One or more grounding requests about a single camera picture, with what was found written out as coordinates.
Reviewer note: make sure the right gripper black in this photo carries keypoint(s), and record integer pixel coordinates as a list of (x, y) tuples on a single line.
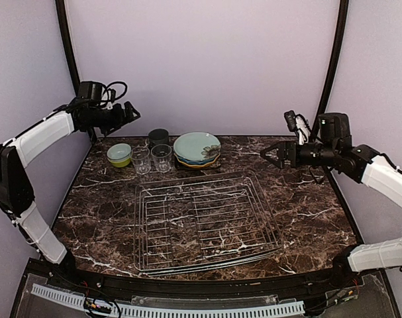
[(288, 154)]

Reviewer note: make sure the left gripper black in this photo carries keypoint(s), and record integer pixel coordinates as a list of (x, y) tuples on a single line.
[(120, 114)]

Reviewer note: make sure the grey mug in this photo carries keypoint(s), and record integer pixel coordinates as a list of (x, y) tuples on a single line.
[(157, 137)]

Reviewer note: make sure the pale celadon ribbed bowl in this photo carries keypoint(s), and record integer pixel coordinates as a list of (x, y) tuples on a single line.
[(119, 152)]

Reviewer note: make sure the clear glass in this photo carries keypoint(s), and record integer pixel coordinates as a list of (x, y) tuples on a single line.
[(140, 158), (162, 156)]

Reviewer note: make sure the lime green bowl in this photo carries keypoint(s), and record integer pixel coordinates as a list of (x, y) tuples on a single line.
[(121, 163)]

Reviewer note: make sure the light green flower plate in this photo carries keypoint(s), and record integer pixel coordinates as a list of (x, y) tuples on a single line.
[(197, 146)]

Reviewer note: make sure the blue dotted plate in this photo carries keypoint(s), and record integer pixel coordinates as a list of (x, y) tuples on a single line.
[(201, 162)]

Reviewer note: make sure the yellow dotted plate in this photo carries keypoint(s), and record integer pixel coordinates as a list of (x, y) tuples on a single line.
[(195, 166)]

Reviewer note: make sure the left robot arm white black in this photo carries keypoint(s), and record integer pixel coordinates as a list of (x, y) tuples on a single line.
[(96, 106)]

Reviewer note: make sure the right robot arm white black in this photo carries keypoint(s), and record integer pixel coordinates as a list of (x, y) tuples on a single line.
[(332, 147)]

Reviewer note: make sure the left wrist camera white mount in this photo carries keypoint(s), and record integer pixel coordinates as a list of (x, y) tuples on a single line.
[(109, 95)]

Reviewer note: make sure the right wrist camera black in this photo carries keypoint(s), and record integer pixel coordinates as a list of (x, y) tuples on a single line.
[(299, 125)]

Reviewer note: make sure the wire dish rack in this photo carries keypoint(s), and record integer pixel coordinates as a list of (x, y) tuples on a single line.
[(202, 223)]

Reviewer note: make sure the left black frame post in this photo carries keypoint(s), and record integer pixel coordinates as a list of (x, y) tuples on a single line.
[(67, 44)]

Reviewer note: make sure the black frame post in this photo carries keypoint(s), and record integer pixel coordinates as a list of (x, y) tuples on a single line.
[(334, 55), (67, 44)]

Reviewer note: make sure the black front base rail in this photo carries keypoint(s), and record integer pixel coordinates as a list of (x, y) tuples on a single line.
[(365, 295)]

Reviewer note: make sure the white slotted cable duct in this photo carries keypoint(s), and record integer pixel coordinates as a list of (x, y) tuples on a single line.
[(138, 306)]

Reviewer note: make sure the right black frame post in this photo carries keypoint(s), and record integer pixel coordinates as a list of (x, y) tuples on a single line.
[(334, 55)]

